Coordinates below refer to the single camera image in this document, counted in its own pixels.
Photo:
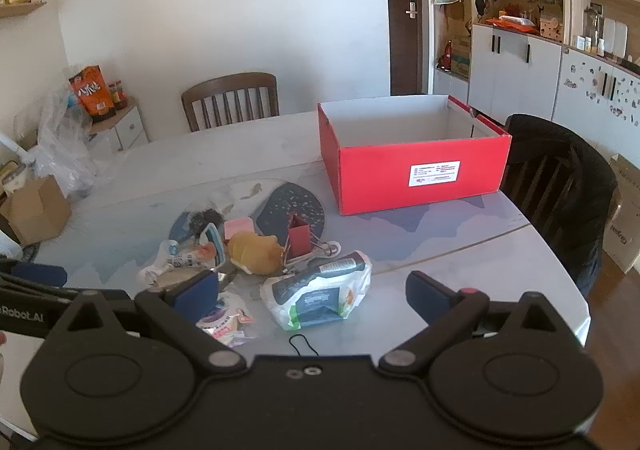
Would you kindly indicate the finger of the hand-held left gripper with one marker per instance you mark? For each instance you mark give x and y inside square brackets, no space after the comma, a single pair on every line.
[40,275]
[35,292]

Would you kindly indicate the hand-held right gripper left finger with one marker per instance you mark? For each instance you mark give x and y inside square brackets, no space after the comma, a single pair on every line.
[196,291]

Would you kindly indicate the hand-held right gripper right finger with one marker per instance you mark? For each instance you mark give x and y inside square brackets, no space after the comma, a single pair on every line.
[429,292]

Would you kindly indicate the white and blue snack bag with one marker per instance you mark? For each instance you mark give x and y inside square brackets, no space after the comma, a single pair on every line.
[220,316]

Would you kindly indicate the white snack sachet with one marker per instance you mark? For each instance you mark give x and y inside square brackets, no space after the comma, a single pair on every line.
[172,260]

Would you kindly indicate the small blue packet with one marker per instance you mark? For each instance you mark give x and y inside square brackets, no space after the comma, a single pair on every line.
[182,226]

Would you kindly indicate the yellow plush toy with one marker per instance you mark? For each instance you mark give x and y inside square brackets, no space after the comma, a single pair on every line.
[255,252]

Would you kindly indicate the pink sticky note pad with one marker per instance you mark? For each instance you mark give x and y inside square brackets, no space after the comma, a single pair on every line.
[237,227]

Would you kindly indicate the white wet wipes pack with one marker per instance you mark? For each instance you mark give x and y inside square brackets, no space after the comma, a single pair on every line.
[320,295]

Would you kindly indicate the red binder clip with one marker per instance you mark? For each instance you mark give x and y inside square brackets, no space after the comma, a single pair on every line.
[300,237]

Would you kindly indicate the red cardboard box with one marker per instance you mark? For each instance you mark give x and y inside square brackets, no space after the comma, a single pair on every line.
[380,170]

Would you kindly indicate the white desktop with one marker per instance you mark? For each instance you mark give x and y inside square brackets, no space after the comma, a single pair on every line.
[450,240]

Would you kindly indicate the small brown cardboard box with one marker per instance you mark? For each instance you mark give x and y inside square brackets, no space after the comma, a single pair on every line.
[37,207]

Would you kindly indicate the clear plastic bag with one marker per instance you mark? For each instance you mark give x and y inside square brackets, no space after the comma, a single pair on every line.
[65,150]

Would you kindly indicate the dark wooden chair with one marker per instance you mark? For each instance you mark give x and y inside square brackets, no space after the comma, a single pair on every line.
[540,185]

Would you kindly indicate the small white drawer cabinet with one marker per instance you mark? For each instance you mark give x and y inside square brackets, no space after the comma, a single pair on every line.
[122,128]

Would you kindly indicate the orange snack bag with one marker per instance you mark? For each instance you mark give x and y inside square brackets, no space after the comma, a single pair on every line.
[92,93]

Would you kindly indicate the red sauce jars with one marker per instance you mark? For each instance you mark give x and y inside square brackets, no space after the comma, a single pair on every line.
[116,95]

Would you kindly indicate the brown wooden chair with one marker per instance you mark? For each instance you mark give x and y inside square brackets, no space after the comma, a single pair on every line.
[230,85]

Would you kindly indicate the large flat cardboard box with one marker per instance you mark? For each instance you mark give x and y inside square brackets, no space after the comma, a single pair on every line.
[625,220]

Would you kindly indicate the white shoe cabinet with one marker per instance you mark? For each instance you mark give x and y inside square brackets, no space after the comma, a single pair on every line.
[515,75]

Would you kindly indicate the green and white carton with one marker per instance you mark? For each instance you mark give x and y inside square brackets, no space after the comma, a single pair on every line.
[461,58]

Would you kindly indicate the red bottle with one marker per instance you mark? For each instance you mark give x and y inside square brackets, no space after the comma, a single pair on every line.
[446,55]

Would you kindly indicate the brown door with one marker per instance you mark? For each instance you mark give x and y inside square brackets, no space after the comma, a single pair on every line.
[400,45]

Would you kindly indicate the white cabinet with stickers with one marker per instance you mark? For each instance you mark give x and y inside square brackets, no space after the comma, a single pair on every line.
[595,100]

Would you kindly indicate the orange flat packet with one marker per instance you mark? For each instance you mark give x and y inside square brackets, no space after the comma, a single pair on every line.
[512,23]

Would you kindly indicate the silver door lock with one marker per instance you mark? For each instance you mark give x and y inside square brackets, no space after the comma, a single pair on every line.
[412,8]

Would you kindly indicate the wooden toy house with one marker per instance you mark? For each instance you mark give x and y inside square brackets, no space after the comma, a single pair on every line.
[550,28]

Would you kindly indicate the black hanging figure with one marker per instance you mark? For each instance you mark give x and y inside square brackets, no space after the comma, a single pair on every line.
[480,4]

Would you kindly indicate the wooden wall shelf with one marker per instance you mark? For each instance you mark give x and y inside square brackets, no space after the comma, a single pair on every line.
[22,8]

